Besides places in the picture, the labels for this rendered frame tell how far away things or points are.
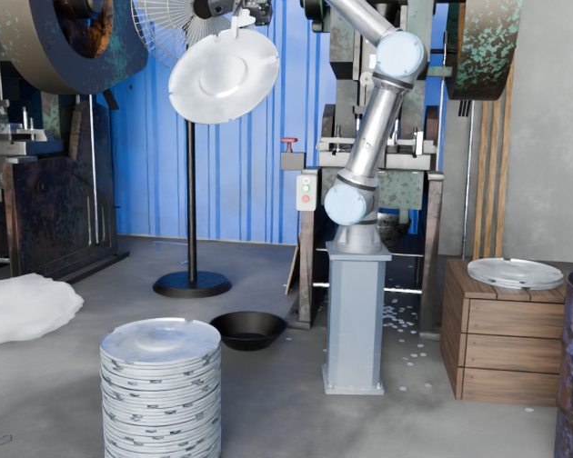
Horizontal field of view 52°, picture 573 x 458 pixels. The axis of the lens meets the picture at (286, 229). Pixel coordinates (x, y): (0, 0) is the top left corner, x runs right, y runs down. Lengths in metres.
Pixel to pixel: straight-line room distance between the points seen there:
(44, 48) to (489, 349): 2.01
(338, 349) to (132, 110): 2.59
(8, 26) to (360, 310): 1.76
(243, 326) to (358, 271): 0.74
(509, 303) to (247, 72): 1.01
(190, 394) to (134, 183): 2.79
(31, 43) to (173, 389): 1.67
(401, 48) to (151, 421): 1.09
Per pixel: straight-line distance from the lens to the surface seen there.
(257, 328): 2.38
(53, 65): 2.70
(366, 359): 1.90
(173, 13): 2.73
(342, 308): 1.83
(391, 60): 1.60
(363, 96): 2.48
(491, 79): 2.35
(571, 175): 3.86
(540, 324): 1.92
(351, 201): 1.63
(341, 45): 2.45
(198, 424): 1.49
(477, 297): 1.86
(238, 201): 3.85
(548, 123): 3.80
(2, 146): 3.02
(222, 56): 1.55
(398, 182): 2.33
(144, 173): 4.05
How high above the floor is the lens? 0.87
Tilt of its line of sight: 12 degrees down
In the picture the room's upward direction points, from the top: 1 degrees clockwise
